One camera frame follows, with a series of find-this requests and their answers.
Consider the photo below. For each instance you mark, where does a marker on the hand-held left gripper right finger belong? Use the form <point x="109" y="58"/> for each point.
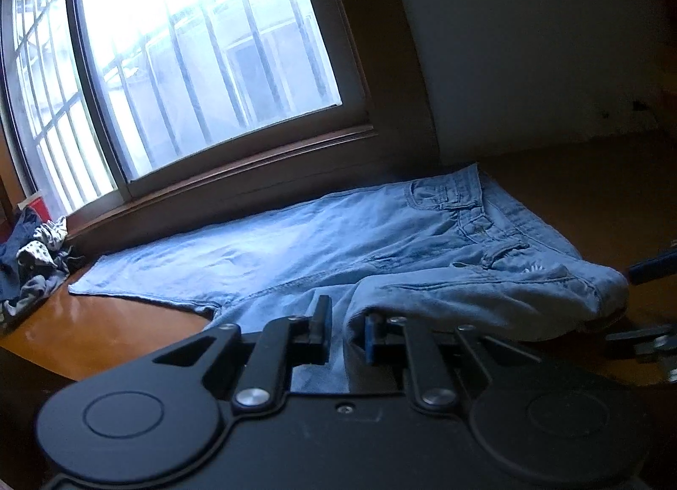
<point x="373" y="347"/>

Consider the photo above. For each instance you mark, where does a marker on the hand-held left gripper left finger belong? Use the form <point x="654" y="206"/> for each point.
<point x="320" y="331"/>

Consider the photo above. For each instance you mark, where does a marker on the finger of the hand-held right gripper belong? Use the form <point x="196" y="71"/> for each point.
<point x="634" y="339"/>
<point x="653" y="268"/>

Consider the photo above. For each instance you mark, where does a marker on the light blue jeans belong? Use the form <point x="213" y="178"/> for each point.
<point x="370" y="241"/>

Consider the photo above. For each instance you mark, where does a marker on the pile of patterned clothes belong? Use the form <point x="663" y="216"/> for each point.
<point x="45" y="241"/>

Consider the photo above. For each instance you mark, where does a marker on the red cup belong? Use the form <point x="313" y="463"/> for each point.
<point x="37" y="204"/>

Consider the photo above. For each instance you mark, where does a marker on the window with metal bars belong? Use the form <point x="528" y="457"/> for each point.
<point x="185" y="45"/>

